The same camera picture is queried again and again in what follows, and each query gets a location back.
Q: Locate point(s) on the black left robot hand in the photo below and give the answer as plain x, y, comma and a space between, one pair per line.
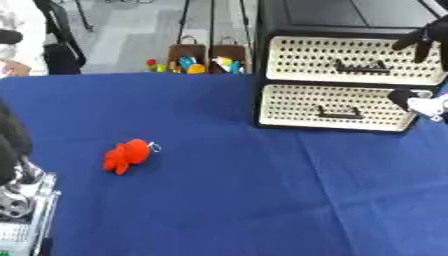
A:
11, 140

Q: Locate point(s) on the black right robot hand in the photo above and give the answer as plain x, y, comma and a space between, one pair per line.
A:
429, 36

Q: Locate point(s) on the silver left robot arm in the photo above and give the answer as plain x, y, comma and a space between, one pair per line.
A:
26, 213

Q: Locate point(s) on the black chair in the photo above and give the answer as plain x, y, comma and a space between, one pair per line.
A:
61, 56

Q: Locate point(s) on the black cabinet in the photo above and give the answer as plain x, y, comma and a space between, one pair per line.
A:
315, 16

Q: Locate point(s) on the red soft toy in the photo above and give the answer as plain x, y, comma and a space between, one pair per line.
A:
127, 155

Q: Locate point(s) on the person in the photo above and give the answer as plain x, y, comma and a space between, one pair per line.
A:
23, 20

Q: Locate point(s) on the red and green toy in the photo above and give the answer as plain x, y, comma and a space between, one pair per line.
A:
152, 65

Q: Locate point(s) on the blue toy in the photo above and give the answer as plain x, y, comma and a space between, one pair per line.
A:
186, 62

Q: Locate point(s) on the brown basket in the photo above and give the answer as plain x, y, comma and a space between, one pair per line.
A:
230, 51
186, 51

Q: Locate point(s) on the yellow toy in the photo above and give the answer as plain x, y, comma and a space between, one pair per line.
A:
196, 69

